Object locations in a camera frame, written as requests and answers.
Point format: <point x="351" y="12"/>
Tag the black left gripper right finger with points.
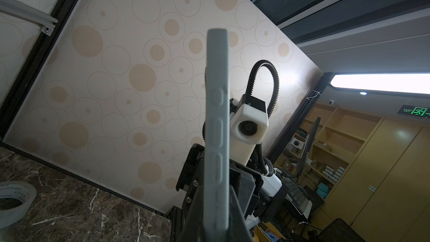
<point x="237" y="231"/>

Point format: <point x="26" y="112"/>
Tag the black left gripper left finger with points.
<point x="192" y="229"/>

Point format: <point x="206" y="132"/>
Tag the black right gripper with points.
<point x="248" y="185"/>

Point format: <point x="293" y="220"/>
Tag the black smartphone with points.
<point x="217" y="138"/>

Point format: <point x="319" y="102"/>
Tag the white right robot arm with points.
<point x="259" y="196"/>

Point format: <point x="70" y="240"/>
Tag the wooden shelving unit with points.
<point x="370" y="171"/>

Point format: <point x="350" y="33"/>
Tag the clear tape roll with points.
<point x="16" y="199"/>

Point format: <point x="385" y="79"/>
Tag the green exit sign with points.
<point x="414" y="111"/>

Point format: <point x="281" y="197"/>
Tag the ceiling light panel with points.
<point x="410" y="83"/>

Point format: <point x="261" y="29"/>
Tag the back aluminium frame rail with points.
<point x="24" y="12"/>

